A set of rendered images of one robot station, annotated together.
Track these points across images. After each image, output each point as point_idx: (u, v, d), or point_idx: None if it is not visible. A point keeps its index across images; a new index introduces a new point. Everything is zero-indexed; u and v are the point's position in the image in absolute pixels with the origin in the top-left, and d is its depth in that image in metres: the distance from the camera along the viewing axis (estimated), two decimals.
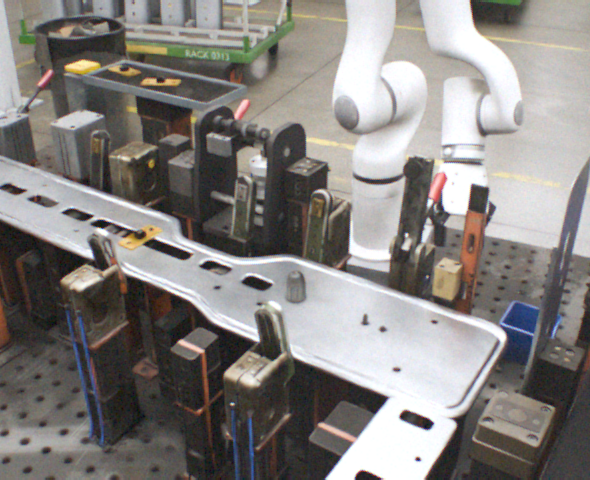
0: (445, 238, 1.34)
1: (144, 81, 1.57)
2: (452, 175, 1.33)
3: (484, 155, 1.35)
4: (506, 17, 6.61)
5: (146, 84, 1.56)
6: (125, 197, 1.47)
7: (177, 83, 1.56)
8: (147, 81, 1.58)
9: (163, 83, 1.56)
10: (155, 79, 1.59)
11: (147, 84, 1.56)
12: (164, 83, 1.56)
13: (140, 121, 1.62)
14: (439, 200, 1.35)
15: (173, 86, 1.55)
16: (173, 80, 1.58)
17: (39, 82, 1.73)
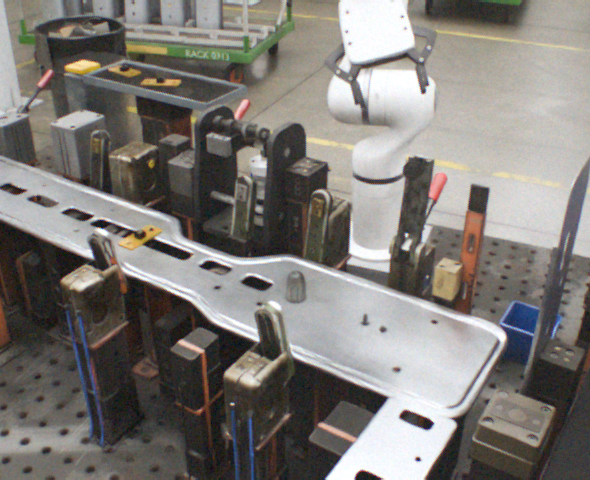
0: None
1: (144, 81, 1.57)
2: None
3: None
4: (506, 17, 6.61)
5: (146, 84, 1.56)
6: (125, 197, 1.47)
7: (177, 83, 1.56)
8: (147, 81, 1.58)
9: (163, 83, 1.56)
10: (155, 79, 1.59)
11: (147, 84, 1.56)
12: (164, 83, 1.56)
13: (140, 121, 1.62)
14: (414, 34, 1.03)
15: (173, 86, 1.55)
16: (173, 80, 1.58)
17: (39, 82, 1.73)
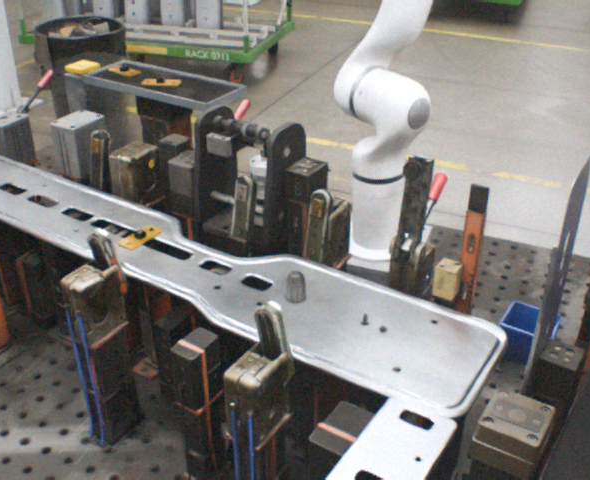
0: None
1: (144, 81, 1.57)
2: None
3: None
4: (506, 17, 6.61)
5: (146, 84, 1.56)
6: (125, 197, 1.47)
7: (177, 83, 1.56)
8: (147, 81, 1.58)
9: (163, 83, 1.56)
10: (155, 79, 1.59)
11: (147, 84, 1.56)
12: (164, 83, 1.56)
13: (140, 121, 1.62)
14: None
15: (173, 86, 1.55)
16: (173, 80, 1.58)
17: (39, 82, 1.73)
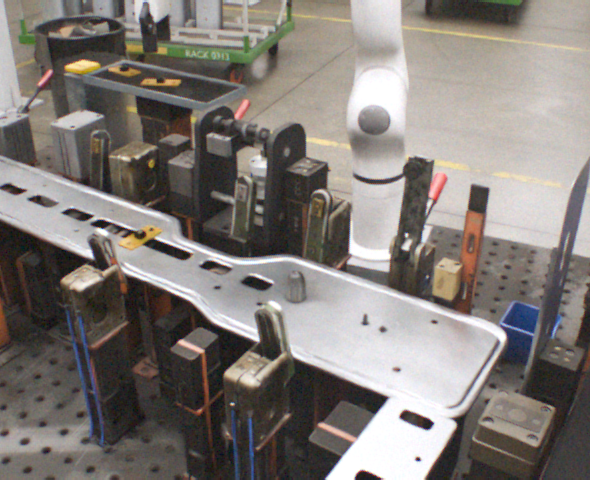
0: (156, 33, 1.56)
1: (144, 81, 1.57)
2: None
3: None
4: (506, 17, 6.61)
5: (146, 84, 1.56)
6: (125, 197, 1.47)
7: (177, 83, 1.56)
8: (147, 81, 1.58)
9: (163, 83, 1.56)
10: (155, 79, 1.59)
11: (147, 84, 1.56)
12: (164, 83, 1.56)
13: (140, 121, 1.62)
14: None
15: (173, 86, 1.55)
16: (173, 80, 1.58)
17: (39, 82, 1.73)
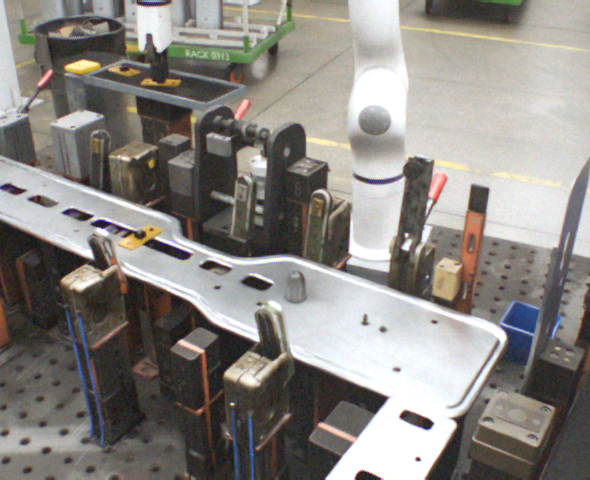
0: None
1: (144, 81, 1.57)
2: None
3: None
4: (506, 17, 6.61)
5: (146, 84, 1.56)
6: (125, 197, 1.47)
7: (177, 83, 1.56)
8: (146, 81, 1.58)
9: (163, 83, 1.56)
10: None
11: (147, 84, 1.56)
12: (164, 83, 1.56)
13: (140, 121, 1.62)
14: None
15: (173, 86, 1.55)
16: (173, 80, 1.58)
17: (39, 82, 1.73)
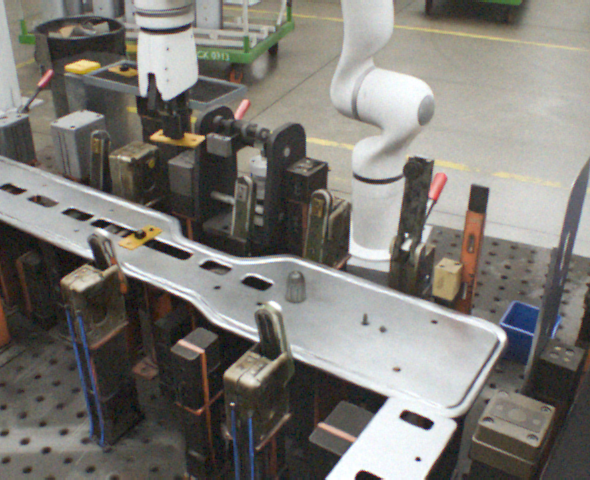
0: None
1: (156, 134, 1.14)
2: None
3: (135, 17, 1.02)
4: (506, 17, 6.61)
5: (156, 139, 1.12)
6: (125, 197, 1.47)
7: (197, 142, 1.11)
8: (160, 134, 1.14)
9: (178, 140, 1.12)
10: None
11: (157, 139, 1.12)
12: (180, 140, 1.12)
13: (140, 121, 1.62)
14: None
15: (189, 146, 1.10)
16: (194, 136, 1.13)
17: (39, 82, 1.73)
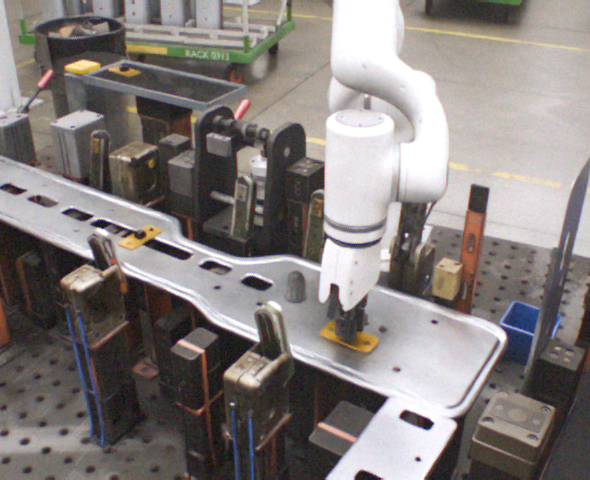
0: None
1: (326, 327, 1.07)
2: None
3: (323, 222, 0.95)
4: (506, 17, 6.61)
5: (326, 336, 1.05)
6: (125, 197, 1.47)
7: (371, 347, 1.03)
8: (330, 328, 1.07)
9: (351, 341, 1.04)
10: None
11: (328, 336, 1.05)
12: (352, 341, 1.04)
13: (140, 121, 1.62)
14: None
15: (363, 352, 1.02)
16: (368, 337, 1.05)
17: (39, 82, 1.73)
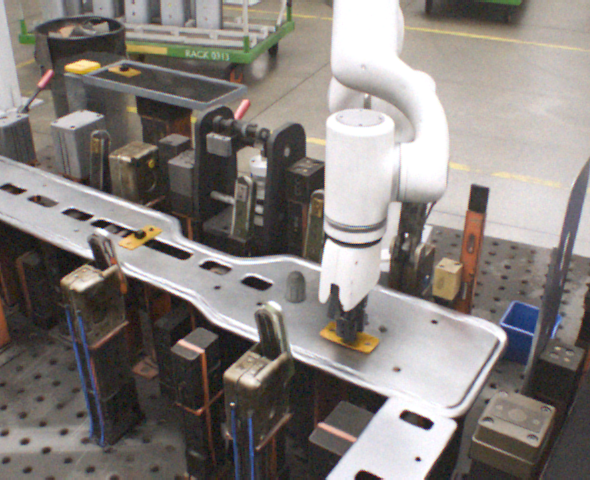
0: None
1: (326, 328, 1.07)
2: None
3: (323, 222, 0.95)
4: (506, 17, 6.61)
5: (326, 336, 1.05)
6: (125, 197, 1.47)
7: (371, 347, 1.03)
8: (330, 328, 1.07)
9: (351, 341, 1.04)
10: None
11: (328, 337, 1.05)
12: (353, 341, 1.04)
13: (140, 121, 1.62)
14: None
15: (363, 352, 1.02)
16: (368, 337, 1.05)
17: (39, 82, 1.73)
